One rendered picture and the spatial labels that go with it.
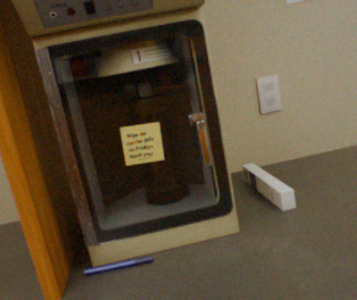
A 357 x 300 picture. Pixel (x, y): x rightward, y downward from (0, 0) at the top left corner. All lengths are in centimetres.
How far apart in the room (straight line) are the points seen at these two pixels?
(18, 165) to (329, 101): 99
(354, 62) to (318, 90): 15
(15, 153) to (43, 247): 18
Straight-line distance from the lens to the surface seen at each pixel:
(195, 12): 75
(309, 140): 133
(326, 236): 81
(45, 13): 70
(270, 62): 125
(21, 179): 70
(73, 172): 76
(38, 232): 72
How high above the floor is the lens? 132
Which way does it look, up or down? 13 degrees down
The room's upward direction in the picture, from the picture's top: 11 degrees counter-clockwise
